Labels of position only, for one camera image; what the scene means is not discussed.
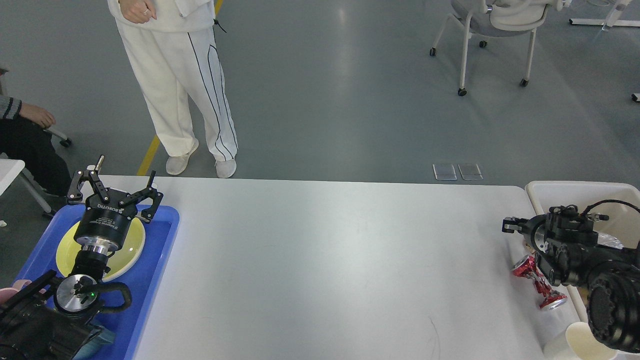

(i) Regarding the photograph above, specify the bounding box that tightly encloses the person in white tracksuit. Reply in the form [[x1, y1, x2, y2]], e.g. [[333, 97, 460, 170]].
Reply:
[[107, 0, 238, 179]]

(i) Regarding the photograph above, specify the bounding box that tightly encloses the yellow plastic plate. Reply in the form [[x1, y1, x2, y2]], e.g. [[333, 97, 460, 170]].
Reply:
[[55, 218, 146, 282]]

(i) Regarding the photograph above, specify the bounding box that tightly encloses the pink ribbed HOME mug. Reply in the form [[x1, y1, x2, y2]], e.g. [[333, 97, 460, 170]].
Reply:
[[0, 279, 32, 305]]

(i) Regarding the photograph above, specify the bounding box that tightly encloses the left floor socket cover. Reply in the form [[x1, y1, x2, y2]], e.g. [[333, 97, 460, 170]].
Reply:
[[432, 163, 458, 182]]

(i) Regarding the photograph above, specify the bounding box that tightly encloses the white table base frame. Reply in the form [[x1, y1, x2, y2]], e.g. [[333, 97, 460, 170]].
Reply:
[[568, 0, 640, 31]]

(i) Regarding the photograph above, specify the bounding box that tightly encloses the grey chair leg with caster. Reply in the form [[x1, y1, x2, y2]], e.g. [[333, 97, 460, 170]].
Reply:
[[0, 65, 73, 149]]

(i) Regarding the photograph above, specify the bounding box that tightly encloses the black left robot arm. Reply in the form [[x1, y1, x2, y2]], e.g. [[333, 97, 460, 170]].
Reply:
[[1, 155, 163, 360]]

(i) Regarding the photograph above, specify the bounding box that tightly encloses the floor socket cover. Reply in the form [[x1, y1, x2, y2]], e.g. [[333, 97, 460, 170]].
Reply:
[[457, 163, 484, 181], [432, 163, 458, 182]]

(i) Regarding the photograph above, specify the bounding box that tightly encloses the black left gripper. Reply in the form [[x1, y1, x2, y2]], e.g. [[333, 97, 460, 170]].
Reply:
[[67, 155, 165, 255]]

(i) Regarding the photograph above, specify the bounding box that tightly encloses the crushed red soda can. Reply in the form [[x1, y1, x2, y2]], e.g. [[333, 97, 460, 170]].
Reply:
[[510, 255, 568, 312]]

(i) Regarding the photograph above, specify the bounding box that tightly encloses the person in black trousers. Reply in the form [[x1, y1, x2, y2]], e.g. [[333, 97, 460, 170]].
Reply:
[[0, 95, 71, 198]]

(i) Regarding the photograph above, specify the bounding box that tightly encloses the teal green mug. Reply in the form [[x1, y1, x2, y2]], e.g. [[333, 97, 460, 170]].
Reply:
[[73, 325, 116, 360]]

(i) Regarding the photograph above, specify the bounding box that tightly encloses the white paper cup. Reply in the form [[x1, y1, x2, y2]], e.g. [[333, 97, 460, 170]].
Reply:
[[542, 321, 618, 360]]

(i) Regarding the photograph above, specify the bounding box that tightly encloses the white grey office chair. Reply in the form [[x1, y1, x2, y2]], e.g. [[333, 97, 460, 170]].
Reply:
[[429, 0, 571, 97]]

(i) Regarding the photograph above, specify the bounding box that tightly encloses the white plastic bin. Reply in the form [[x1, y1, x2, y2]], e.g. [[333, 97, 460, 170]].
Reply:
[[525, 181, 640, 350]]

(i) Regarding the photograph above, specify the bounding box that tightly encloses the brown paper ball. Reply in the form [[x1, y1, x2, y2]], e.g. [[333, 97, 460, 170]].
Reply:
[[522, 239, 536, 255]]

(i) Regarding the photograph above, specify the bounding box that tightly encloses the right floor socket cover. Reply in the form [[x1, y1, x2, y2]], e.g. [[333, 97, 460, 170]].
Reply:
[[457, 163, 484, 181]]

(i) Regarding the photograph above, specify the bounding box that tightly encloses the white side table corner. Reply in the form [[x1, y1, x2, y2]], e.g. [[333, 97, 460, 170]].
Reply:
[[0, 158, 56, 218]]

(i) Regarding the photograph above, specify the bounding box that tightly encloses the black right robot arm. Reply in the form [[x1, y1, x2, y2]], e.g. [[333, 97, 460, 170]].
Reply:
[[502, 203, 640, 354]]

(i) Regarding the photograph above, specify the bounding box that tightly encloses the aluminium foil tray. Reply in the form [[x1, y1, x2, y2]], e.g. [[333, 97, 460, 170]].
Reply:
[[598, 232, 625, 249]]

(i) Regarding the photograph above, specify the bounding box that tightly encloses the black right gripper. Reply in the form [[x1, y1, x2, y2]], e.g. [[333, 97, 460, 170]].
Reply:
[[502, 215, 549, 252]]

